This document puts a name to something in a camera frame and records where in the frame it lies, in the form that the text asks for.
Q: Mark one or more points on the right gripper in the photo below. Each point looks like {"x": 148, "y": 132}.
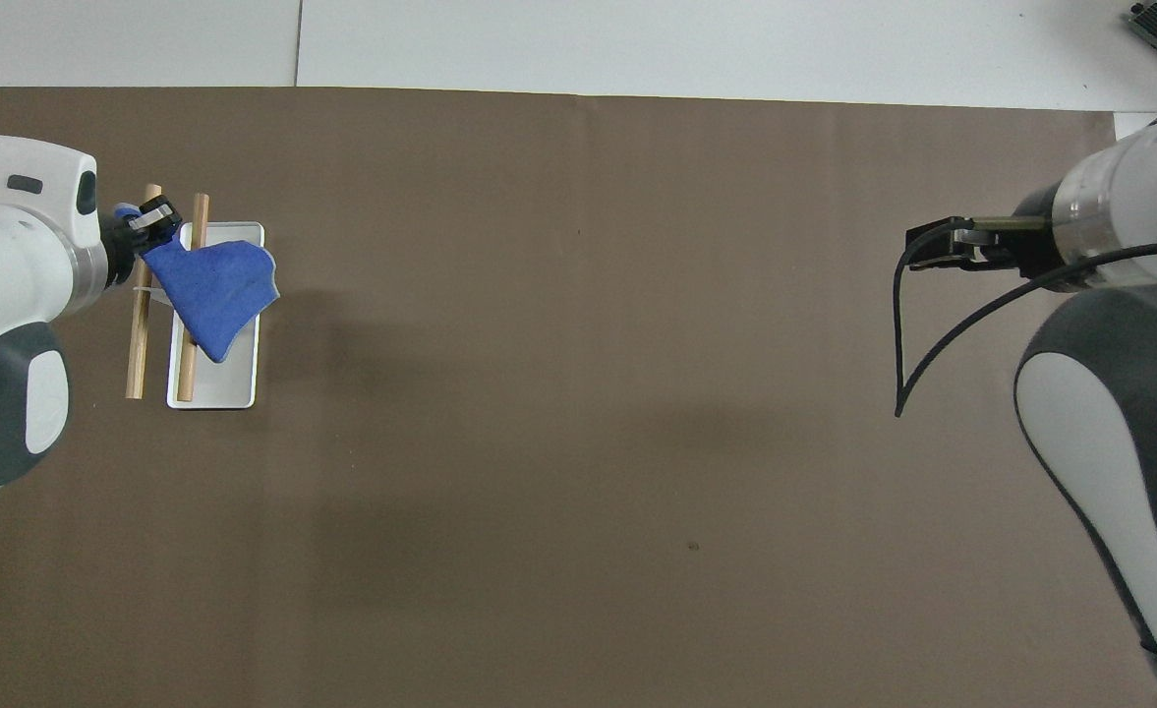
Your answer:
{"x": 1030, "y": 251}

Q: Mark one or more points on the white rectangular tray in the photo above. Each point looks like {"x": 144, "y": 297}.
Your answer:
{"x": 234, "y": 379}

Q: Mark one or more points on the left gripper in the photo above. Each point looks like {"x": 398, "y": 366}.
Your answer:
{"x": 119, "y": 246}

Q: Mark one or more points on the wooden rod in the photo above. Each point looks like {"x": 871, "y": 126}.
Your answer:
{"x": 187, "y": 364}
{"x": 140, "y": 334}

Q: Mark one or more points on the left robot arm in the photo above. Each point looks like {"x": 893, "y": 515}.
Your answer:
{"x": 8, "y": 265}

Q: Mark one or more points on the blue towel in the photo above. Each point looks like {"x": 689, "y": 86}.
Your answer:
{"x": 214, "y": 290}

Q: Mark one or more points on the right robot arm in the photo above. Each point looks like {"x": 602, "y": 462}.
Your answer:
{"x": 1119, "y": 413}

